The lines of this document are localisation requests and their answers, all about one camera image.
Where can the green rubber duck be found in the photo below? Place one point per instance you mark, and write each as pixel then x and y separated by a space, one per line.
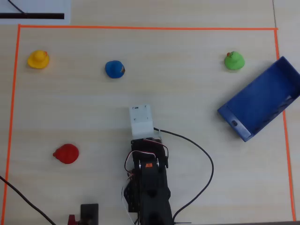
pixel 234 62

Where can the black camera stand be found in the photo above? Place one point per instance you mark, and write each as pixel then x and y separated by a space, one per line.
pixel 89 214

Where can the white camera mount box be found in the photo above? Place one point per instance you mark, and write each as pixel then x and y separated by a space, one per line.
pixel 141 119

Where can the blue plastic box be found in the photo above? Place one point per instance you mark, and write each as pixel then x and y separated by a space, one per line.
pixel 262 100

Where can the orange tape strip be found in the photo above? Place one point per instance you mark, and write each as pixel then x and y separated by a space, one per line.
pixel 11 112
pixel 145 28
pixel 284 131

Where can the yellow rubber duck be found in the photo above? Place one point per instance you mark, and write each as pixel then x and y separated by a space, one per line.
pixel 38 60

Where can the red stand clamp knob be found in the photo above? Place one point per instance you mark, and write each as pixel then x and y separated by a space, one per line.
pixel 72 220

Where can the blue rubber duck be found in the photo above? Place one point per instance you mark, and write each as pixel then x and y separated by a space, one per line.
pixel 113 69

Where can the red rubber duck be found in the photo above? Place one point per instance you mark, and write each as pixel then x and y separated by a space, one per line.
pixel 67 154

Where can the white paper with black bar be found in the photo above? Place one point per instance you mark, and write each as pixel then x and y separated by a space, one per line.
pixel 47 9

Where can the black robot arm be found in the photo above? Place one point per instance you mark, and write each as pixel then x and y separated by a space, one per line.
pixel 153 189

